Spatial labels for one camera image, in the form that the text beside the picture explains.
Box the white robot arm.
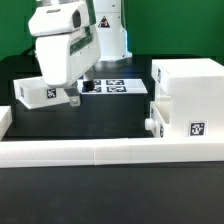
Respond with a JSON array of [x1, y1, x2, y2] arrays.
[[29, 0, 129, 106]]

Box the white fence front wall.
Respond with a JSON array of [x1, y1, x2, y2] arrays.
[[0, 137, 224, 168]]

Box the marker sheet on table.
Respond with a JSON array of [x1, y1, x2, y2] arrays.
[[89, 79, 147, 94]]

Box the white drawer box front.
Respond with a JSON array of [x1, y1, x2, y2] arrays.
[[145, 101, 170, 138]]

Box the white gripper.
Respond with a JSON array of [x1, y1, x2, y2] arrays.
[[36, 25, 101, 106]]

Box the white drawer cabinet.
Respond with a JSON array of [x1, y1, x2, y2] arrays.
[[151, 58, 224, 138]]

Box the white fence wall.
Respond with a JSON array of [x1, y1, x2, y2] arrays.
[[0, 106, 12, 141], [0, 137, 224, 168]]

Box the white drawer box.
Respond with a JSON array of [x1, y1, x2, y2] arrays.
[[145, 101, 170, 138], [13, 76, 70, 109]]

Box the grey camera on gripper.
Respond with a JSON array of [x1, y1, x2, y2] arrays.
[[28, 1, 90, 37]]

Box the white fence left wall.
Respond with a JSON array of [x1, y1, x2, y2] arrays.
[[0, 106, 12, 141]]

